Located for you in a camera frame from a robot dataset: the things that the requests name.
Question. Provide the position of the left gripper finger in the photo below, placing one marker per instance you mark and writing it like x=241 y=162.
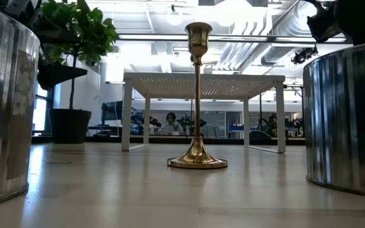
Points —
x=52 y=76
x=59 y=37

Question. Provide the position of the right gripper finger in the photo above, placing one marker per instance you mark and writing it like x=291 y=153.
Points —
x=323 y=25

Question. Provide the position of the red candle tin heart label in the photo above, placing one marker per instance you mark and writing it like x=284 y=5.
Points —
x=344 y=126

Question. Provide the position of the brass candlestick holder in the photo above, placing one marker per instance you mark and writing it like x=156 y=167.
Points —
x=197 y=152

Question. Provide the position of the black background robot arm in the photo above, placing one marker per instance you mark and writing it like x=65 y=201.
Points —
x=187 y=123

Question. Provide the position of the black ceiling spotlight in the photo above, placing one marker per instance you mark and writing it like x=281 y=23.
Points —
x=303 y=55

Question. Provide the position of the window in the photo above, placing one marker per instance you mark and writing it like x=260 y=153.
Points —
x=41 y=111

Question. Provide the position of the green potted plant black pot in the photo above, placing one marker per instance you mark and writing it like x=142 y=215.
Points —
x=70 y=126

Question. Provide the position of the black computer monitor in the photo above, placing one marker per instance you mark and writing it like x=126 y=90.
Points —
x=112 y=111

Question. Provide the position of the white perforated shelf riser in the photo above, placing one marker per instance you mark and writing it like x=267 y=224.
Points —
x=157 y=77

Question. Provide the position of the person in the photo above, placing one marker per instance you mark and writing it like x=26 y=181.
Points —
x=170 y=125
x=272 y=124

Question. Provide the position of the round white ceiling lamp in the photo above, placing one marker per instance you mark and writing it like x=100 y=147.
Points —
x=174 y=17

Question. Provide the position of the black office chair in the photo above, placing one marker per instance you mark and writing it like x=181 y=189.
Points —
x=260 y=135

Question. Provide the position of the blue bin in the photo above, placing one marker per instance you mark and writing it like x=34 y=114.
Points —
x=236 y=128

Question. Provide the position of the silver ventilation duct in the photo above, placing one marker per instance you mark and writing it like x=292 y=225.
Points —
x=284 y=28

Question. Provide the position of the black aluminium rig frame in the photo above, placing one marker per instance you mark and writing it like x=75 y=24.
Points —
x=106 y=140

